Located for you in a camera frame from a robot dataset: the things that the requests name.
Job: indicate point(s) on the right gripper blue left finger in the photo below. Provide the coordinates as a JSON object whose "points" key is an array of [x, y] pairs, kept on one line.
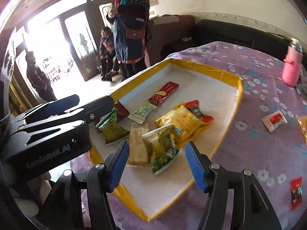
{"points": [[101, 180]]}

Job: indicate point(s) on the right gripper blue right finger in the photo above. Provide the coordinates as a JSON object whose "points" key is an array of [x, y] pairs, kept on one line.
{"points": [[212, 182]]}

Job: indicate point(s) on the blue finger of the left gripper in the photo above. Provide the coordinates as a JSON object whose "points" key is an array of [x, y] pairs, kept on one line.
{"points": [[44, 111], [89, 113]]}

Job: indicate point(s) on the green yellow pea snack packet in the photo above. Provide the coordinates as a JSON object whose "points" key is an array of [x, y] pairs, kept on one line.
{"points": [[161, 147]]}

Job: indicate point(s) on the white red small packet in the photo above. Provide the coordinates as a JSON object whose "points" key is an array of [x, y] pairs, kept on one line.
{"points": [[274, 120]]}

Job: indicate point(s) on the red dark candy packet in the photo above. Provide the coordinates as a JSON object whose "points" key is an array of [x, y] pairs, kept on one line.
{"points": [[296, 193]]}

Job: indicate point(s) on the red chocolate snack packet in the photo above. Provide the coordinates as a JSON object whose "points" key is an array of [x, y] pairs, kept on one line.
{"points": [[193, 106]]}

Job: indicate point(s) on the standing person at doorway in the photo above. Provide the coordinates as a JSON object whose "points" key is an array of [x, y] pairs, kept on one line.
{"points": [[39, 79]]}

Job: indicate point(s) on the beige wafer packet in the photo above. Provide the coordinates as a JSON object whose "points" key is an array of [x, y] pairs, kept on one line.
{"points": [[138, 152]]}

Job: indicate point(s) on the pale green small packet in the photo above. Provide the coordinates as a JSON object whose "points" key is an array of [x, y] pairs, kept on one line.
{"points": [[141, 113]]}

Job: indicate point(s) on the seated person by door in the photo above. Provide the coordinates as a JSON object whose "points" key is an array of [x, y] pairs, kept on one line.
{"points": [[107, 55]]}

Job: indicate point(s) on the long red chip packet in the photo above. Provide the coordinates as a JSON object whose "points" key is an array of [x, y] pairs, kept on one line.
{"points": [[164, 92]]}

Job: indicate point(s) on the yellow snack bag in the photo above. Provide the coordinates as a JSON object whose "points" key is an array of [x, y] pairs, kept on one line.
{"points": [[187, 126]]}

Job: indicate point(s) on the purple floral tablecloth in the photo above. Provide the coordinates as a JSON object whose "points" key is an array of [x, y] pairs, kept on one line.
{"points": [[237, 86]]}

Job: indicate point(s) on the woman in dark coat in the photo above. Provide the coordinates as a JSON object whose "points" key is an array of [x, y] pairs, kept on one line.
{"points": [[131, 33]]}

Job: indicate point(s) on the large beige cracker packet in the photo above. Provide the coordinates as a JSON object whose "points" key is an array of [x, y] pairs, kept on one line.
{"points": [[302, 121]]}

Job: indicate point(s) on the brown armchair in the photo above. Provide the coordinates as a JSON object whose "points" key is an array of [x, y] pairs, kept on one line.
{"points": [[165, 30]]}

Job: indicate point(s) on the pink knit-sleeved bottle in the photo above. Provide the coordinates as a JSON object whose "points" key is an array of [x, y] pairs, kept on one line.
{"points": [[293, 63]]}

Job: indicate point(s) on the black sofa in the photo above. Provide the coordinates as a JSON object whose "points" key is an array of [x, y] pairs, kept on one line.
{"points": [[208, 31]]}

